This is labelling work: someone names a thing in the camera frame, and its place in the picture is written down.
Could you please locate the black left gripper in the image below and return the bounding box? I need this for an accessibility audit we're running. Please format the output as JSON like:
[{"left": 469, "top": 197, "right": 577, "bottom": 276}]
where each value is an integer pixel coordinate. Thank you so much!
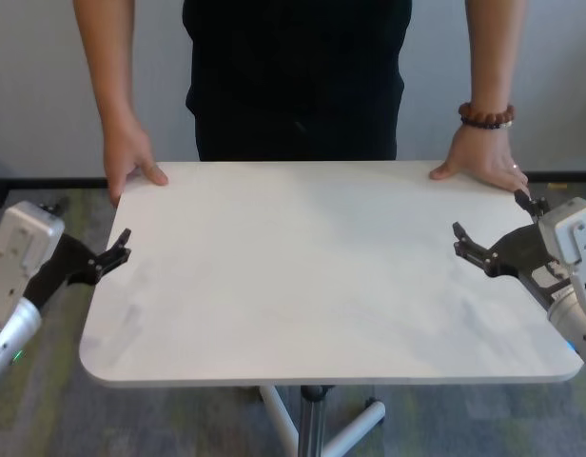
[{"left": 24, "top": 197, "right": 132, "bottom": 314}]

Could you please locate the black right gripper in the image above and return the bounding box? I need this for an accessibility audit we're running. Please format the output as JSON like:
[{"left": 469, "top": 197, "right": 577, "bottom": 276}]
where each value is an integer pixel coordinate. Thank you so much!
[{"left": 452, "top": 189, "right": 574, "bottom": 311}]

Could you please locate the white rectangular table top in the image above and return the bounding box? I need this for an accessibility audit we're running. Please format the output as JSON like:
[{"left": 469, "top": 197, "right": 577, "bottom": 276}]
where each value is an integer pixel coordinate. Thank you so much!
[{"left": 78, "top": 160, "right": 584, "bottom": 387}]

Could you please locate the person's left forearm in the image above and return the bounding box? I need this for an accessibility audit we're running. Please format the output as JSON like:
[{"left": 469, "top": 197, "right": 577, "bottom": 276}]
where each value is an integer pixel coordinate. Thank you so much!
[{"left": 466, "top": 0, "right": 522, "bottom": 109}]

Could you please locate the person's right forearm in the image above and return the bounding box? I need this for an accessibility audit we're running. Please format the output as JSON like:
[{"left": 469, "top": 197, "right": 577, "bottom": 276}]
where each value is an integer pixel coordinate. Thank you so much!
[{"left": 72, "top": 0, "right": 137, "bottom": 134}]

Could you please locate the person's left hand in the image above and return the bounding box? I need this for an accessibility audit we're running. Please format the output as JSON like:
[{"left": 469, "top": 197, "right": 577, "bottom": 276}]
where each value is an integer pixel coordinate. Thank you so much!
[{"left": 428, "top": 124, "right": 530, "bottom": 194}]

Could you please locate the person's right hand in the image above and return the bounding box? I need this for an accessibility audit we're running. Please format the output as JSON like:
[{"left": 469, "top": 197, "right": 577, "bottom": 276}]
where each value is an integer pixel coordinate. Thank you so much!
[{"left": 102, "top": 118, "right": 169, "bottom": 209}]

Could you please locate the white table base leg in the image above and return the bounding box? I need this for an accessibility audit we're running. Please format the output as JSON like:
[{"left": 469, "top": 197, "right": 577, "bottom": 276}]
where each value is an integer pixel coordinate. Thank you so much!
[
  {"left": 328, "top": 401, "right": 387, "bottom": 457},
  {"left": 259, "top": 385, "right": 302, "bottom": 457}
]

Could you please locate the metal table column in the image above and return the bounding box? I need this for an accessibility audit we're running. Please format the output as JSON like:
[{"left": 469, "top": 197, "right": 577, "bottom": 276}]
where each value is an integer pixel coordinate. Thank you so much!
[{"left": 300, "top": 385, "right": 330, "bottom": 457}]

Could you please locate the person in black shirt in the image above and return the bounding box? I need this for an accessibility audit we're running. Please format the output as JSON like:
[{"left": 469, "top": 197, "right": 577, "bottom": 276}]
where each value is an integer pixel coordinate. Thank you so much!
[{"left": 182, "top": 0, "right": 413, "bottom": 123}]

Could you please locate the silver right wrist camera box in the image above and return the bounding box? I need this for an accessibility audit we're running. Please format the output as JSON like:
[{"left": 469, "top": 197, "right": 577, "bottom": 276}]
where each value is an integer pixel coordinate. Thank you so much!
[{"left": 537, "top": 198, "right": 586, "bottom": 329}]

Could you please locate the dark bead bracelet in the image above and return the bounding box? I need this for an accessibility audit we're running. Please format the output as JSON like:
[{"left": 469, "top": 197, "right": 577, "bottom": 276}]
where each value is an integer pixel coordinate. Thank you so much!
[{"left": 461, "top": 119, "right": 515, "bottom": 131}]

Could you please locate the brown wooden bead bracelet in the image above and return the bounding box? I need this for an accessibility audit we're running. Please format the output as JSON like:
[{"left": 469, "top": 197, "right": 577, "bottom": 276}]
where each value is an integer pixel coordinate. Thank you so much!
[{"left": 458, "top": 103, "right": 517, "bottom": 128}]

